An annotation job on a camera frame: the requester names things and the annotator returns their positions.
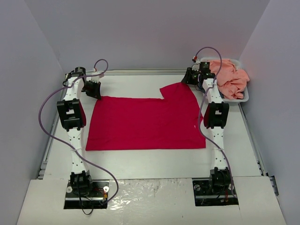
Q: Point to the salmon pink t shirt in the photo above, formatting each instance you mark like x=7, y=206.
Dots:
x=231, y=82

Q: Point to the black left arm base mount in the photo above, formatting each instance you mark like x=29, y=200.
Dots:
x=95, y=199

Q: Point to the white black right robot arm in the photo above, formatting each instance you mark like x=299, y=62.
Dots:
x=214, y=120

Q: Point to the white plastic laundry basket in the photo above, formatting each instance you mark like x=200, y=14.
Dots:
x=215, y=65

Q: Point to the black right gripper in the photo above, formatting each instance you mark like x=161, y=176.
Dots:
x=191, y=76

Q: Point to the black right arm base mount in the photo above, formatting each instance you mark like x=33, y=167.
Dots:
x=204, y=195

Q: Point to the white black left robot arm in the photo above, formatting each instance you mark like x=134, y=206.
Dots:
x=73, y=120

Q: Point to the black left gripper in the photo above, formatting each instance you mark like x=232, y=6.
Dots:
x=91, y=86

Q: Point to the crimson red t shirt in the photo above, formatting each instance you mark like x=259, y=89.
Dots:
x=167, y=123

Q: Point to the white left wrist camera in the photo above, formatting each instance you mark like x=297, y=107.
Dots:
x=96, y=75

